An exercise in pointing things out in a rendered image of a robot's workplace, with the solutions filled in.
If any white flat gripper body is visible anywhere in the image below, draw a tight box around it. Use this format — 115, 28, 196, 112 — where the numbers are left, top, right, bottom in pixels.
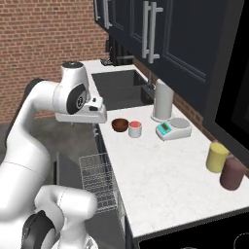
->
54, 104, 108, 125

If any brown bowl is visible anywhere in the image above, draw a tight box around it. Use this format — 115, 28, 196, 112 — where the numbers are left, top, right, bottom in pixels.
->
111, 118, 130, 133

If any white cup with red inside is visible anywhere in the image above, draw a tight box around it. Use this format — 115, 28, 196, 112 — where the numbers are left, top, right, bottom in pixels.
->
127, 120, 143, 139

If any dark sink basin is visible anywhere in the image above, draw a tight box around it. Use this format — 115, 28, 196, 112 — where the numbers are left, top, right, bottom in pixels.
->
90, 68, 156, 112

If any small dark object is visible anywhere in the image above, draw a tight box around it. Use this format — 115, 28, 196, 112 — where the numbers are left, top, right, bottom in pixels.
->
99, 57, 113, 66

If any grey tap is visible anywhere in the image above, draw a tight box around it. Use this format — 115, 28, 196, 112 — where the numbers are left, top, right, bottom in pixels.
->
146, 71, 158, 92

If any black countertop appliance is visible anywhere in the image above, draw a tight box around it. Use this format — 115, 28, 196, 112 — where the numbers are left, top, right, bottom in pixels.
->
107, 34, 136, 66

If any white paper towel roll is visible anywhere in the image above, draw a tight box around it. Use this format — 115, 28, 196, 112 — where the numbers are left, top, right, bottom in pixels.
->
151, 79, 176, 124

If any teal kitchen scale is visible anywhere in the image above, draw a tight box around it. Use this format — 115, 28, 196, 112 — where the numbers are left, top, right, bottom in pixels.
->
155, 117, 193, 142

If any yellow jar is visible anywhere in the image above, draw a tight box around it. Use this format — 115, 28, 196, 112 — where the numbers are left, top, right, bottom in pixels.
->
205, 141, 231, 174

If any black microwave oven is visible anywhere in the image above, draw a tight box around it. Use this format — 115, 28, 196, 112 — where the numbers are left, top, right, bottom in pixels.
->
202, 0, 249, 160

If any maroon jar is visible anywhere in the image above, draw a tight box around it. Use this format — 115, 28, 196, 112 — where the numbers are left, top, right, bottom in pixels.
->
219, 157, 248, 192

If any black stove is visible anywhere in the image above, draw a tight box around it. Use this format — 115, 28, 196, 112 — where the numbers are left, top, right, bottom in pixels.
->
133, 206, 249, 249

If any white wire dishwasher rack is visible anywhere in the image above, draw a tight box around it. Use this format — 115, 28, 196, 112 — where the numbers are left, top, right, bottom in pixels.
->
79, 152, 120, 214

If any grey cupboard handle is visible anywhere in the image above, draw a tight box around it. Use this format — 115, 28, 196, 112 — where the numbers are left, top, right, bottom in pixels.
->
141, 0, 151, 59
93, 0, 101, 22
103, 0, 113, 30
148, 1, 164, 65

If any dark wall cupboard door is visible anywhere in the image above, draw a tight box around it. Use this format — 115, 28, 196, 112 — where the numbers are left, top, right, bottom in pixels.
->
107, 0, 130, 43
153, 0, 229, 113
126, 0, 154, 64

